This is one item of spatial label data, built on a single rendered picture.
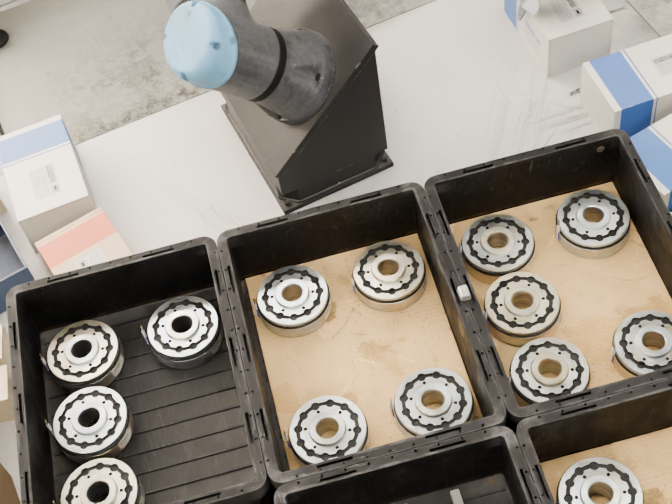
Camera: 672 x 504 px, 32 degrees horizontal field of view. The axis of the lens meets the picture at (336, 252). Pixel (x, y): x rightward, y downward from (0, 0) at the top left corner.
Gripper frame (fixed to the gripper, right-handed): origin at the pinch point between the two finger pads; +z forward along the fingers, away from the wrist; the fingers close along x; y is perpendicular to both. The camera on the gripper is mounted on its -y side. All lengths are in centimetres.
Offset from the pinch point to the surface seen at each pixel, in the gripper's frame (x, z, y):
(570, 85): -3.2, 6.3, 13.4
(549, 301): -30, -10, 62
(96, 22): -82, 76, -125
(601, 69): -1.1, -2.7, 19.9
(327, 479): -66, -15, 79
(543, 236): -25, -7, 50
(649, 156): -2.7, -2.7, 39.8
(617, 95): -1.4, -2.7, 26.2
